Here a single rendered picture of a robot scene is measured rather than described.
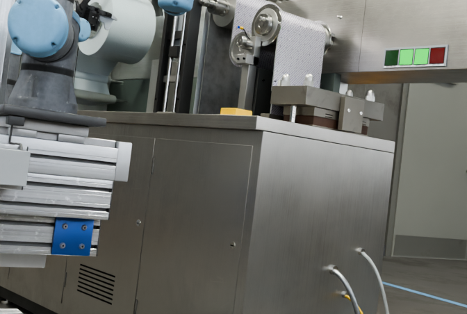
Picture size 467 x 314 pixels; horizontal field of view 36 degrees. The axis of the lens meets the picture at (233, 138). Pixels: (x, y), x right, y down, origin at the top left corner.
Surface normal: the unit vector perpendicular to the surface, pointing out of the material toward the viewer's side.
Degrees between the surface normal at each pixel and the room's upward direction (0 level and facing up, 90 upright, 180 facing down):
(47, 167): 90
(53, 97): 73
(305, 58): 90
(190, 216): 90
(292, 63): 90
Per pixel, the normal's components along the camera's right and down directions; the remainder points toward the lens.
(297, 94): -0.74, -0.11
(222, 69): 0.66, 0.04
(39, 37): 0.08, 0.09
